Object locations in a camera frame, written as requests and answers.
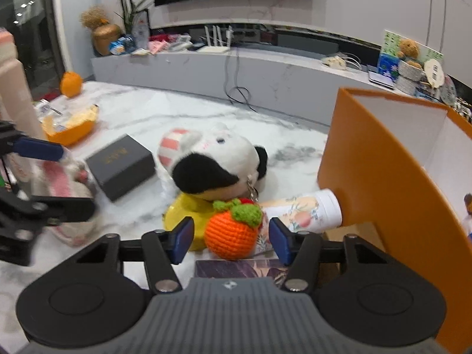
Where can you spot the pink white plush item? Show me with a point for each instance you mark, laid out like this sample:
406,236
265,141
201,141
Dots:
65,178

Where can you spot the green potted plant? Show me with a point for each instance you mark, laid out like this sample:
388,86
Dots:
129,12

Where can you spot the long grey tv console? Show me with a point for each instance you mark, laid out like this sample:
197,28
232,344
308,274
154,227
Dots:
289,84

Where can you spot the floral white cream tube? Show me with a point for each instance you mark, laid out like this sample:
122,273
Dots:
316,212

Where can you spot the white round fan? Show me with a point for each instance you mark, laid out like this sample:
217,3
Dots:
434,73

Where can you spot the orange fruit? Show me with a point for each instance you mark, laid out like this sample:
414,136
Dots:
71,84

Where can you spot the white wifi router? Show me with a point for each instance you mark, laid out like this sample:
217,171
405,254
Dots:
217,43

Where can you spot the orange crochet fruit keychain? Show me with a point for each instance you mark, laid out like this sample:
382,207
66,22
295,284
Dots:
232,231

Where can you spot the orange peel bowl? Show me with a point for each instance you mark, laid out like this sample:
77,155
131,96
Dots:
69,129

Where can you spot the brown teddy bear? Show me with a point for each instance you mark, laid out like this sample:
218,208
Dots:
409,52

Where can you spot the white black plush toy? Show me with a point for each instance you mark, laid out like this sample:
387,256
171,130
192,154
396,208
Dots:
215,164

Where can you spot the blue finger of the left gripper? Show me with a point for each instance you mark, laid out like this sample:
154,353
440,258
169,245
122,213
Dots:
59,210
33,148

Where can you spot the orange storage box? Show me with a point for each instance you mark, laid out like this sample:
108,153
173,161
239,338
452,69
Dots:
404,164

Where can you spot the yellow round pouch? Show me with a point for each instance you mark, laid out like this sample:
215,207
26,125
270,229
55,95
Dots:
186,205

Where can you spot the black gift box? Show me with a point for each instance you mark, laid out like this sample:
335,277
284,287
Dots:
121,166

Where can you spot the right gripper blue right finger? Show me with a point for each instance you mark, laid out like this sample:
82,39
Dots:
300,252

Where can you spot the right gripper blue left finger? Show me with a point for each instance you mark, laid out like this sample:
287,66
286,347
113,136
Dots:
164,249

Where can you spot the gold vase with dried flowers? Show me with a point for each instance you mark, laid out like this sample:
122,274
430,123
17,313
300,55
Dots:
103,32

